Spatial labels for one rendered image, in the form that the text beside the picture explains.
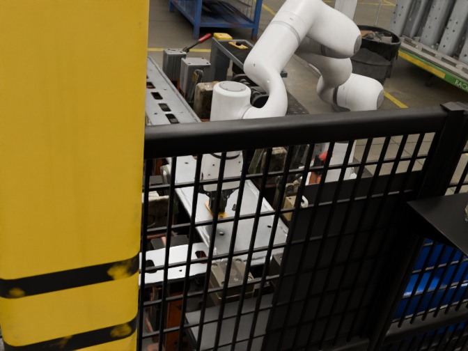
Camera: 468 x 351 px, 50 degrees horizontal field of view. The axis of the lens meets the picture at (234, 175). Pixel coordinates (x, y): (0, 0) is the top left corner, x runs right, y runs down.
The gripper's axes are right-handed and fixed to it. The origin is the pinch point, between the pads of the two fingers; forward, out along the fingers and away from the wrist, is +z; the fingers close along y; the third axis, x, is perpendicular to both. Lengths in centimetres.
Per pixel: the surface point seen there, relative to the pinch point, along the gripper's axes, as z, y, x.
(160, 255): 2.8, 18.4, 12.6
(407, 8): 38, -376, -358
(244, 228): 2.9, -4.3, 7.8
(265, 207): 2.8, -13.7, 1.0
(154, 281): 2.8, 21.8, 20.1
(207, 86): -5, -20, -63
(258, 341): -0.1, 9.0, 42.8
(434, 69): 78, -357, -273
